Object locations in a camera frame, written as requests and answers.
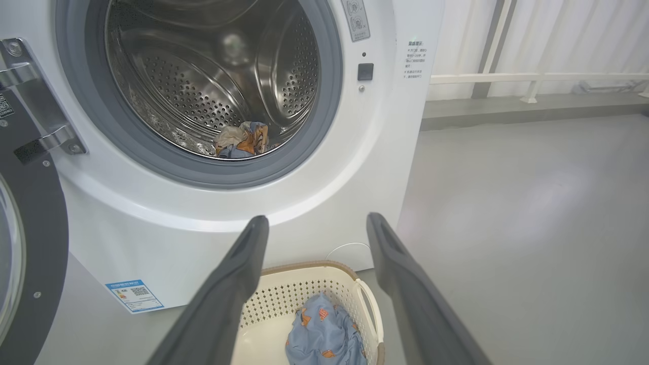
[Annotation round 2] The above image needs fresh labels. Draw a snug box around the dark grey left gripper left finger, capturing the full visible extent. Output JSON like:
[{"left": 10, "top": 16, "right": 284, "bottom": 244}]
[{"left": 147, "top": 215, "right": 270, "bottom": 365}]

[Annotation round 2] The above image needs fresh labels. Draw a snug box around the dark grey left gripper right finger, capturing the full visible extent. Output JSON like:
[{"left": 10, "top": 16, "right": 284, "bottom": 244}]
[{"left": 366, "top": 212, "right": 492, "bottom": 365}]

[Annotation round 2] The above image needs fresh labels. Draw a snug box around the blue bear print garment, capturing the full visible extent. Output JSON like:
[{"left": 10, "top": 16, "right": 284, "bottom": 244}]
[
  {"left": 213, "top": 121, "right": 269, "bottom": 159},
  {"left": 285, "top": 293, "right": 367, "bottom": 365}
]

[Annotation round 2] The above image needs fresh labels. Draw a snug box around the black glass washing machine door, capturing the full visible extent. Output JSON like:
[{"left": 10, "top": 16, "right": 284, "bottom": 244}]
[{"left": 0, "top": 89, "right": 69, "bottom": 365}]

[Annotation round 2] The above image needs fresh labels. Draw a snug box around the cream perforated laundry basket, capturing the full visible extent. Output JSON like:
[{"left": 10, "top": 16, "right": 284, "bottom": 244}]
[{"left": 231, "top": 260, "right": 385, "bottom": 365}]

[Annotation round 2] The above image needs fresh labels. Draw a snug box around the grey rubber door gasket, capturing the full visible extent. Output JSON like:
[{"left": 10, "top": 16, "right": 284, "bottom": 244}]
[{"left": 55, "top": 0, "right": 344, "bottom": 190}]

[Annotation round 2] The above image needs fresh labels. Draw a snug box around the white washing machine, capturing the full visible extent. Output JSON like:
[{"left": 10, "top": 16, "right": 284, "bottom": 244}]
[{"left": 0, "top": 0, "right": 447, "bottom": 310}]

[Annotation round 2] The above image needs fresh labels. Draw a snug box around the steel door hinge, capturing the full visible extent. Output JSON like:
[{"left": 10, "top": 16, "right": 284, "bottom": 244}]
[{"left": 0, "top": 38, "right": 88, "bottom": 164}]

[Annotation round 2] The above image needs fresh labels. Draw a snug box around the blue energy label sticker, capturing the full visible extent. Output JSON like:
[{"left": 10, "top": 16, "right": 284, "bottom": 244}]
[{"left": 105, "top": 279, "right": 164, "bottom": 314}]

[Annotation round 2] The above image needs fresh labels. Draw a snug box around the round white filter cover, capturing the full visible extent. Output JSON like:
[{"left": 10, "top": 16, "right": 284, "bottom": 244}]
[{"left": 324, "top": 242, "right": 373, "bottom": 270}]

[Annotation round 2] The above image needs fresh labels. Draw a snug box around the perforated steel washer drum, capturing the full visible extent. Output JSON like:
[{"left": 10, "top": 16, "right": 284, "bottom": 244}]
[{"left": 105, "top": 0, "right": 321, "bottom": 160}]

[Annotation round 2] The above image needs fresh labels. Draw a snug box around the small printed text sticker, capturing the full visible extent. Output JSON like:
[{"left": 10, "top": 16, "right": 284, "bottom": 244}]
[{"left": 403, "top": 41, "right": 427, "bottom": 82}]

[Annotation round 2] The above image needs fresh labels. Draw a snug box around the grey warning sticker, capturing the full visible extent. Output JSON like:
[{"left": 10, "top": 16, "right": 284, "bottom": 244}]
[{"left": 341, "top": 0, "right": 371, "bottom": 42}]

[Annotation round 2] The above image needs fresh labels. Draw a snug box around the white metal railing frame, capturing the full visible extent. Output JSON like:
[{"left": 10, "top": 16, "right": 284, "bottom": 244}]
[{"left": 430, "top": 0, "right": 649, "bottom": 104}]

